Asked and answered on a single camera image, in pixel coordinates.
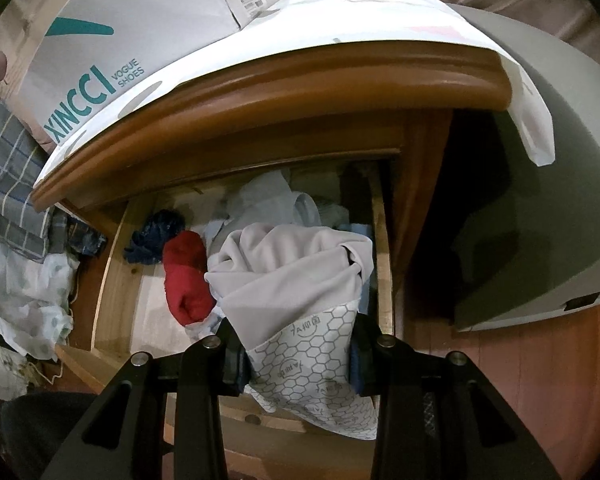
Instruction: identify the pile of light clothes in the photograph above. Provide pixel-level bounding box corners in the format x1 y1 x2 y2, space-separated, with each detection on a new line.
185 167 373 341

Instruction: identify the dark blue garment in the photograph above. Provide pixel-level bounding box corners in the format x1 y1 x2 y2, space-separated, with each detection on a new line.
124 208 186 266

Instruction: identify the white sheer patterned cloth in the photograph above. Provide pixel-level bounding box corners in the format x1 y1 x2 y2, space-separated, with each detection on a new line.
0 232 81 361

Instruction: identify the grey plaid cloth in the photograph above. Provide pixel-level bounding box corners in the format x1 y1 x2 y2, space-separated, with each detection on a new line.
0 102 108 261

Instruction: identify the wooden nightstand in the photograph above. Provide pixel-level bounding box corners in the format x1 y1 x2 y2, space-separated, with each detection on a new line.
30 45 513 321

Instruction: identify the red garment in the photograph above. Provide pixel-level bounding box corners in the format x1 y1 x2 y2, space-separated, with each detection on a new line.
162 232 216 326

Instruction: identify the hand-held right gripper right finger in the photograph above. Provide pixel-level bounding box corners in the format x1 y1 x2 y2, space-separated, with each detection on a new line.
347 312 563 480

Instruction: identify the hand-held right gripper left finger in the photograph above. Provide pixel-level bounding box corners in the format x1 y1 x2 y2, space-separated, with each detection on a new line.
40 317 248 480

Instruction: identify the grey appliance box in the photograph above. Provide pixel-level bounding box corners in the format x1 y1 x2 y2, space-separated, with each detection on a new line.
450 2 600 333

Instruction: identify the white shoe box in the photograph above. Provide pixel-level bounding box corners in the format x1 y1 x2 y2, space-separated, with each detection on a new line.
2 0 283 148

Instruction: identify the white underwear with hexagon print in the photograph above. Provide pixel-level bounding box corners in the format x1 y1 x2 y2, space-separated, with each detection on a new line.
205 224 381 443

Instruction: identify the wooden drawer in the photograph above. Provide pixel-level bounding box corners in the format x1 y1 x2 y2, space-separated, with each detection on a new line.
55 160 396 480

